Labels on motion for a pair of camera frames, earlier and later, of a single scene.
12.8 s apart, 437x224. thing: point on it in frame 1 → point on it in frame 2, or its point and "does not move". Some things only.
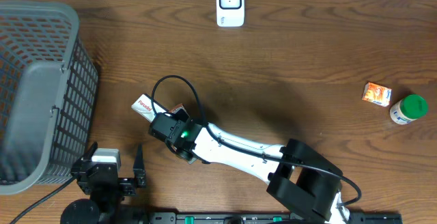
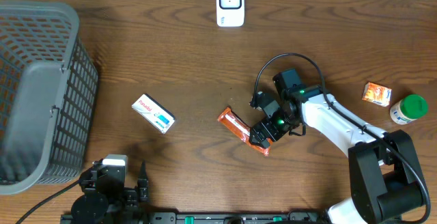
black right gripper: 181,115 → 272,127
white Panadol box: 143,106 does not move
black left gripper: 127,188 → 132,197
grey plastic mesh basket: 48,89 does not move
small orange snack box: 377,94 does not move
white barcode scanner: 230,3 does not move
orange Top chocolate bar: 177,108 → 235,124
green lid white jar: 410,108 does not move
